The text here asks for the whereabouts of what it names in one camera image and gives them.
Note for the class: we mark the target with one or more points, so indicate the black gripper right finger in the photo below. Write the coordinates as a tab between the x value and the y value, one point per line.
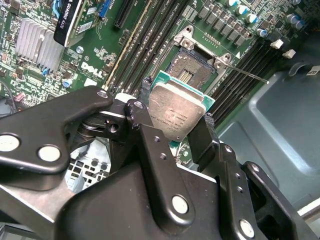
232	187

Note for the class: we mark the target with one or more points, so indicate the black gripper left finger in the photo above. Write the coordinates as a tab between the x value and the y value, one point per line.
37	125

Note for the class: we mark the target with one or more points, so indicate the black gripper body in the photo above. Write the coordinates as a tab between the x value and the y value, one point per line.
120	212

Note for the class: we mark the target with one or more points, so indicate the silver CPU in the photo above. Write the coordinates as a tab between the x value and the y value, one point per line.
175	110

